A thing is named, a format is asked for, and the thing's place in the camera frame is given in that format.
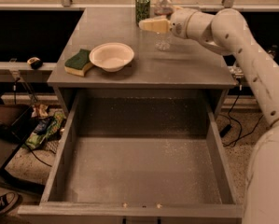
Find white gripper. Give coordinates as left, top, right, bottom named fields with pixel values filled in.
left=139, top=6, right=197, bottom=39

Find clear plastic water bottle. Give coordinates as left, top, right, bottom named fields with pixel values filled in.
left=154, top=0, right=174, bottom=51

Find white paper bowl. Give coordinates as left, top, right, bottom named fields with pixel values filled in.
left=89, top=43, right=134, bottom=72

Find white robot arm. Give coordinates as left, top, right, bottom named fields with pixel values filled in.
left=139, top=8, right=279, bottom=224

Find grey cabinet with top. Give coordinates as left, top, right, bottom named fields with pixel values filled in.
left=49, top=6, right=234, bottom=120

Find clear bottle on shelf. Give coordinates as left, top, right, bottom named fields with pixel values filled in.
left=230, top=66, right=244, bottom=79

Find open grey top drawer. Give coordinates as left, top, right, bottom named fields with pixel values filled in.
left=19, top=91, right=243, bottom=224

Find green soda can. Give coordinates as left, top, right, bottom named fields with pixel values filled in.
left=135, top=0, right=150, bottom=23

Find green yellow sponge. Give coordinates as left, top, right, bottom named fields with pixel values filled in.
left=64, top=49, right=93, bottom=77

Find yellow black tape measure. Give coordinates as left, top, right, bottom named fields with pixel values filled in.
left=27, top=57, right=43, bottom=70

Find green snack bags pile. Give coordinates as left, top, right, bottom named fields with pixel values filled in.
left=23, top=110, right=66, bottom=150

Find dark chair at left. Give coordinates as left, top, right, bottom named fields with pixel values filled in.
left=0, top=97, right=45, bottom=194

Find black canvas sneaker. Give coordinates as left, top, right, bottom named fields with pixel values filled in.
left=0, top=192, right=19, bottom=215

